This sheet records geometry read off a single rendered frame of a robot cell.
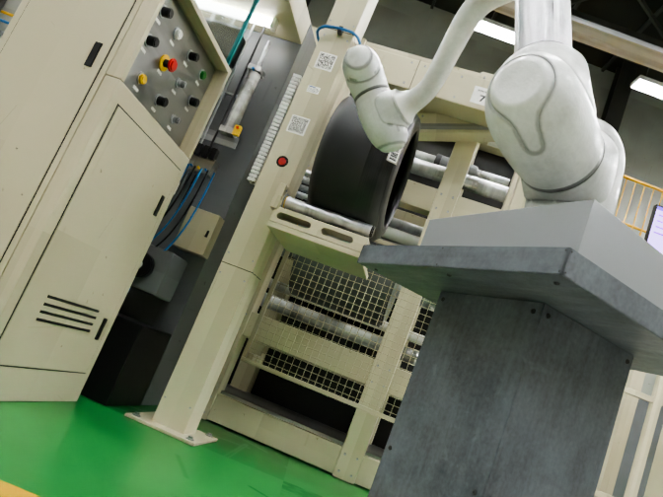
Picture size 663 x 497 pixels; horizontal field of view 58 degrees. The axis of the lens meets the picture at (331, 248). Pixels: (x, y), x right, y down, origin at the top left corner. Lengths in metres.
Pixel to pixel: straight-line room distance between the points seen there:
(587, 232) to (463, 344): 0.29
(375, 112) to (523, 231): 0.71
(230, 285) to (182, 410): 0.47
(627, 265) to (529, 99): 0.30
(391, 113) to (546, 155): 0.64
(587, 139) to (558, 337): 0.32
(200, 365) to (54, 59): 1.09
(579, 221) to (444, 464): 0.43
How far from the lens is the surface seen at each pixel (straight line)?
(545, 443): 1.03
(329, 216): 2.12
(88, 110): 1.74
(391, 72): 2.73
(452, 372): 1.07
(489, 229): 1.06
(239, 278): 2.20
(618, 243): 0.99
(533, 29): 1.18
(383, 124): 1.59
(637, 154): 13.55
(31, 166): 1.75
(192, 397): 2.20
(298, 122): 2.36
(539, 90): 0.99
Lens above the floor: 0.39
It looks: 11 degrees up
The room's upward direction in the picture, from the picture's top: 22 degrees clockwise
